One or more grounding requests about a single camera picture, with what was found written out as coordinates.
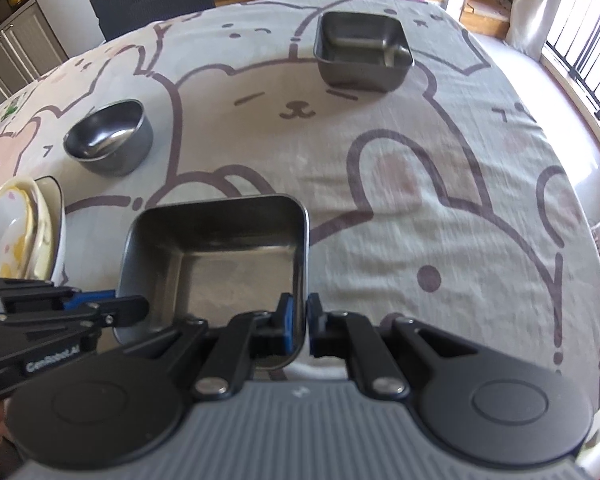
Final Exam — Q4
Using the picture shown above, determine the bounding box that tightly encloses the window with black railing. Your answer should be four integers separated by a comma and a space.
542, 0, 600, 146

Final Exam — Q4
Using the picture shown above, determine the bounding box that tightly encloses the cream curtain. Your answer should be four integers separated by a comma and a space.
505, 0, 573, 63

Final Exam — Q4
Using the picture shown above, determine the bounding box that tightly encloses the cream kitchen cabinet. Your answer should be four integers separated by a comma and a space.
0, 5, 71, 106

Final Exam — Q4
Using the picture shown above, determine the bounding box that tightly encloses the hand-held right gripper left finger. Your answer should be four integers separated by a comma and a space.
114, 294, 297, 401

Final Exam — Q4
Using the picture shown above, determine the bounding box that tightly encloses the square metal tray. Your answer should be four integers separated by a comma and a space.
115, 193, 311, 373
312, 10, 415, 93

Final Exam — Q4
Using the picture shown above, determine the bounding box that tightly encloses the bear print tablecloth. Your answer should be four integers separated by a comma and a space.
0, 0, 600, 411

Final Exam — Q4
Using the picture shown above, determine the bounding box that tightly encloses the round metal bowl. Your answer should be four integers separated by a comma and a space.
62, 100, 155, 177

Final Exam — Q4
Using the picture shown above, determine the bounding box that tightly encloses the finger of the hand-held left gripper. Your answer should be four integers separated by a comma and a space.
0, 296, 149, 332
0, 276, 117, 312

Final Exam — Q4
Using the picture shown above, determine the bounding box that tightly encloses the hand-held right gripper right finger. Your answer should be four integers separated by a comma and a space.
306, 294, 496, 401

